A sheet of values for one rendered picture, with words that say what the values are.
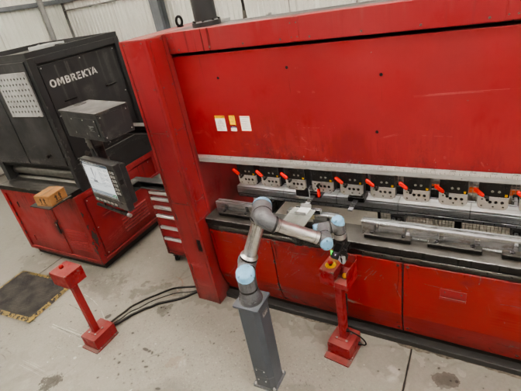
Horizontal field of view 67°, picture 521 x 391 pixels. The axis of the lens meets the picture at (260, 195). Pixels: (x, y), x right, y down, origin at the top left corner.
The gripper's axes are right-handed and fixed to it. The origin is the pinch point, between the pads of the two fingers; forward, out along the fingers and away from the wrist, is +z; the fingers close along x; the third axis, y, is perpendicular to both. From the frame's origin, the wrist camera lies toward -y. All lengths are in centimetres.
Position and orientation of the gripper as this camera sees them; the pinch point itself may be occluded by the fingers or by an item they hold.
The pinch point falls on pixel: (342, 263)
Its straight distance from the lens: 261.8
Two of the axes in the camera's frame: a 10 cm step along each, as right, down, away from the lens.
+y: 5.6, -5.4, 6.3
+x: -8.0, -1.6, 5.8
